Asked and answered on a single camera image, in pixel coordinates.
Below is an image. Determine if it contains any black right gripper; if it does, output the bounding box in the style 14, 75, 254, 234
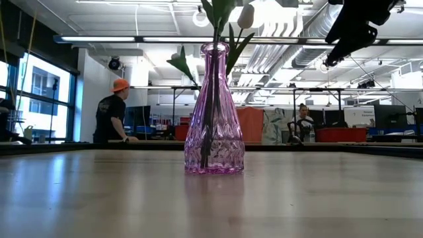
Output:
323, 0, 401, 69

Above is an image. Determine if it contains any artificial tulip with green leaves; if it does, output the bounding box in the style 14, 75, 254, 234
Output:
200, 0, 237, 169

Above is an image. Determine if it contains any purple glass vase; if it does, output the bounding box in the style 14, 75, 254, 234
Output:
184, 41, 246, 175

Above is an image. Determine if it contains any white printed sign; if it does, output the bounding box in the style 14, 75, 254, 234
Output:
343, 106, 376, 128

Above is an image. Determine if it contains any black computer monitor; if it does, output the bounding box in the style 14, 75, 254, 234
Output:
373, 104, 408, 130
124, 105, 151, 128

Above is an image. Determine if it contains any person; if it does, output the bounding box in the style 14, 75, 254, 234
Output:
93, 78, 139, 143
290, 102, 315, 143

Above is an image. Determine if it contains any large red plastic bin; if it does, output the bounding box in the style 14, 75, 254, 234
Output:
315, 127, 367, 143

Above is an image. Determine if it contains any white artificial tulip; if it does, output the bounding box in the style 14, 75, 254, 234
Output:
226, 3, 256, 77

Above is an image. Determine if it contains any leaf patterned cloth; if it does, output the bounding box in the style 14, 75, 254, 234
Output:
262, 108, 292, 145

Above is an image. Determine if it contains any orange cloth panel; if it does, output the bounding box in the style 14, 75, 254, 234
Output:
236, 106, 265, 143

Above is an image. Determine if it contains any artificial flower green leaf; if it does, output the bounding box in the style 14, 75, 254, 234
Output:
166, 45, 201, 92

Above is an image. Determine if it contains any small red plastic bin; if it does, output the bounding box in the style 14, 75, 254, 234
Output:
174, 124, 190, 141

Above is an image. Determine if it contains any orange cap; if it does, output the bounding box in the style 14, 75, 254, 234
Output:
110, 78, 131, 93

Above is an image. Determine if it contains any long ceiling light bar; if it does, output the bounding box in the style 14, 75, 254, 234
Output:
54, 34, 423, 46

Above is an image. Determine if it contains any black tripod stand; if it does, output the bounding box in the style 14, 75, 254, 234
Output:
48, 78, 59, 143

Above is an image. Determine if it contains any black table edge rail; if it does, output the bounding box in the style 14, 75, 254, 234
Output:
0, 140, 423, 159

